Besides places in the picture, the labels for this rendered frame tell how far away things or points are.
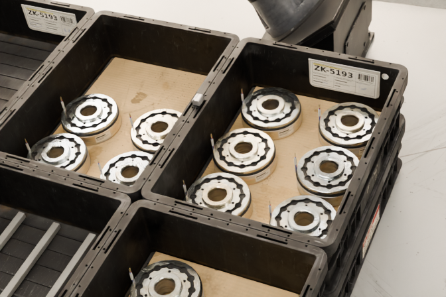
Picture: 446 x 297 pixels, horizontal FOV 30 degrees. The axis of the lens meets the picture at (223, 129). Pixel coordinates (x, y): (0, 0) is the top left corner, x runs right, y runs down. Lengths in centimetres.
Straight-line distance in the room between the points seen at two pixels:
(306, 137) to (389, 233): 21
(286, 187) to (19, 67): 63
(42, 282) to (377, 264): 54
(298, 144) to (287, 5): 33
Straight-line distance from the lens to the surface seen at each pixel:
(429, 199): 150
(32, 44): 175
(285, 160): 138
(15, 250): 135
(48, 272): 131
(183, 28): 151
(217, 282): 123
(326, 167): 134
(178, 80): 156
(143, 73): 159
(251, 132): 139
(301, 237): 114
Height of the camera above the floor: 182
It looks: 43 degrees down
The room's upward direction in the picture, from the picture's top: 9 degrees counter-clockwise
